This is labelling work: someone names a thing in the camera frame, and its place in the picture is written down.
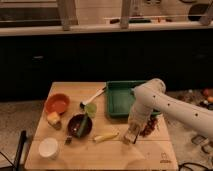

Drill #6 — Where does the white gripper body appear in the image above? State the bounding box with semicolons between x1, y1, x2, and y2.
128;114;148;135

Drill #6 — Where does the brown block eraser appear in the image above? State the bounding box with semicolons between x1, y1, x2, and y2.
123;130;138;144

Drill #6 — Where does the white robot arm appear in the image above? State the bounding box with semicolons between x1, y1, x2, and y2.
128;78;213;141

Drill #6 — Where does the purple grape bunch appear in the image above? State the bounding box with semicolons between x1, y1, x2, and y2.
140;116;158;137

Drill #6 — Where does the green plastic tray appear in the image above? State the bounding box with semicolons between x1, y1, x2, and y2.
105;79;163;119

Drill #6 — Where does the yellow banana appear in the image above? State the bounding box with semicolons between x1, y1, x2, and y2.
93;133;119;143

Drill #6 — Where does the green spoon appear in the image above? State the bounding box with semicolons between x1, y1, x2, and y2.
77;103;97;138

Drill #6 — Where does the dark brown bowl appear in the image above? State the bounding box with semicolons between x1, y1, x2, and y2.
67;114;93;138

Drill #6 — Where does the small dark toy piece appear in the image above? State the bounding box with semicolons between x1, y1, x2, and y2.
65;136;72;145

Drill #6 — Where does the orange bowl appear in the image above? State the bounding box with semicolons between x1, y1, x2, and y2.
44;93;70;115

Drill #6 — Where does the yellow cheese block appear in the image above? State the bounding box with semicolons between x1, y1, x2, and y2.
47;112;62;130

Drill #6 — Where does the white cup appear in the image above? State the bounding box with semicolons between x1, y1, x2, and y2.
38;138;59;159

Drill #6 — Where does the white-handled brush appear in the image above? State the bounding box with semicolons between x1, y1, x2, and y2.
80;87;106;109

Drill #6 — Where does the black chair frame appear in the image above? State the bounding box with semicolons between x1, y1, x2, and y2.
0;130;27;171

